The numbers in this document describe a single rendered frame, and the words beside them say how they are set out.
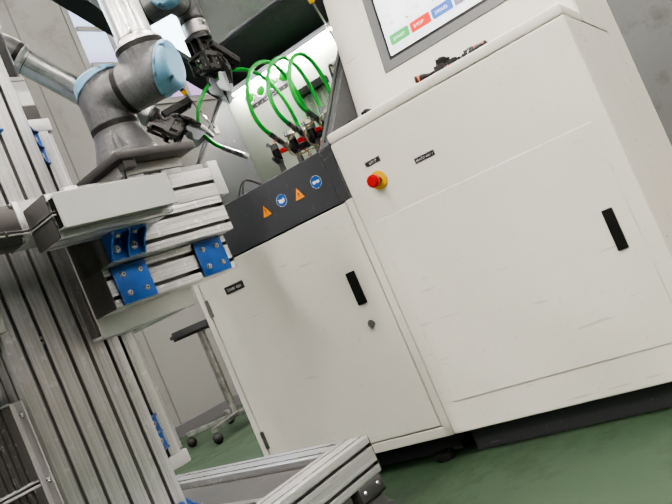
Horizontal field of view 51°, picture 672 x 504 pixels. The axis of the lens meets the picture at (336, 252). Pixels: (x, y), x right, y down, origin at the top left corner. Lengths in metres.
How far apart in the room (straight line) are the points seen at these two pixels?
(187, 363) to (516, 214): 3.79
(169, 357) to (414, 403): 3.33
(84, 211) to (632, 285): 1.21
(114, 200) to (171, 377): 3.78
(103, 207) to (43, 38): 4.39
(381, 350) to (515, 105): 0.78
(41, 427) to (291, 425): 0.94
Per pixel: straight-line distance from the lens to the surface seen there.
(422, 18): 2.16
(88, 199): 1.41
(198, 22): 2.18
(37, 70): 2.29
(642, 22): 10.10
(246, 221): 2.19
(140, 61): 1.68
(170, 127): 2.38
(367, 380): 2.09
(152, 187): 1.49
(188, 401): 5.20
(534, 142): 1.76
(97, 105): 1.72
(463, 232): 1.84
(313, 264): 2.07
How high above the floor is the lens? 0.60
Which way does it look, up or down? 2 degrees up
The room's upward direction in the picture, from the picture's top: 23 degrees counter-clockwise
